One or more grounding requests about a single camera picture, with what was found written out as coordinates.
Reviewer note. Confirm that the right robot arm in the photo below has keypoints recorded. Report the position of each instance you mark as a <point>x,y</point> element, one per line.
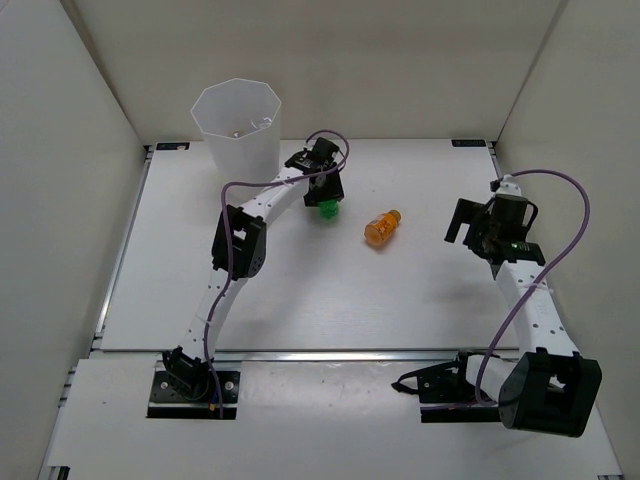
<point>551,388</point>

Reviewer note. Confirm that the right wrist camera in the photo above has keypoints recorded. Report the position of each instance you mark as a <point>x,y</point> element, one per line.
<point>505,185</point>

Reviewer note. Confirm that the clear bottle blue label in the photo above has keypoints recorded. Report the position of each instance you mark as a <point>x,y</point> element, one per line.
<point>261,123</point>

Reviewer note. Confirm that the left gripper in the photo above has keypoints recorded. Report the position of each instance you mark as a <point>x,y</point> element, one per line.
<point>334,190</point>

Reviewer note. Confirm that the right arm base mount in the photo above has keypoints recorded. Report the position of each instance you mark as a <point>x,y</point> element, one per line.
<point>444,394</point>

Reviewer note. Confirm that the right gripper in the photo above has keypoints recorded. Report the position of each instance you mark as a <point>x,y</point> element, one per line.
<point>469,213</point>

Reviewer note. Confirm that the orange plastic bottle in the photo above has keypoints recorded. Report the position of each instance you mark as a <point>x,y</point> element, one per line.
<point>380,230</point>

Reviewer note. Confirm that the white plastic bin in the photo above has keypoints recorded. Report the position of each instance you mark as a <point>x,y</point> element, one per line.
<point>223,113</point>

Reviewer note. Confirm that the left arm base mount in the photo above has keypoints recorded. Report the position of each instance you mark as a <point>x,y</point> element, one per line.
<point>185,388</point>

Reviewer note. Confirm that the green plastic bottle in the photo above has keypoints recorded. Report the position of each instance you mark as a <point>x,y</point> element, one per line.
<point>328,209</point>

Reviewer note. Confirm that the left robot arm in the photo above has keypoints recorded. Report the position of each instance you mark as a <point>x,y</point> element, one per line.
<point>239,252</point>

